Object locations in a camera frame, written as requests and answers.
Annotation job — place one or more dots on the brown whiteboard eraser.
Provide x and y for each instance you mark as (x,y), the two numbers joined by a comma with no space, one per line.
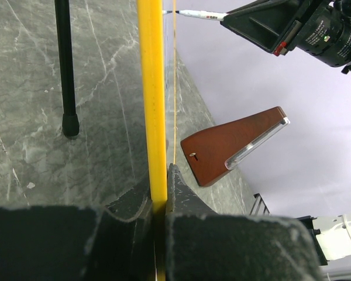
(214,152)

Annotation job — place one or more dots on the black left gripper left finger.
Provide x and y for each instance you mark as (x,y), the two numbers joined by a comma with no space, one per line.
(58,242)

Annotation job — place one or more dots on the orange framed whiteboard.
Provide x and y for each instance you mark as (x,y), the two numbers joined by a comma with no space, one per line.
(151,42)

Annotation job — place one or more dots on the black perforated music stand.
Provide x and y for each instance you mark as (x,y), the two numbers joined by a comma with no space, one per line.
(70,123)

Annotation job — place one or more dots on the white rainbow whiteboard marker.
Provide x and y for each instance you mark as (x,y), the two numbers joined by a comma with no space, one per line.
(202,14)

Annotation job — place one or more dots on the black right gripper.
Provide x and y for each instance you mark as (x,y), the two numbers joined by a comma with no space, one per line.
(281,26)

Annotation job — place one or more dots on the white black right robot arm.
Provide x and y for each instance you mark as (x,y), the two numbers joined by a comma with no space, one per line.
(341,37)

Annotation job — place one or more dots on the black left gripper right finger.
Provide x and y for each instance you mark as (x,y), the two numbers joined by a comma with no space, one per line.
(204,245)

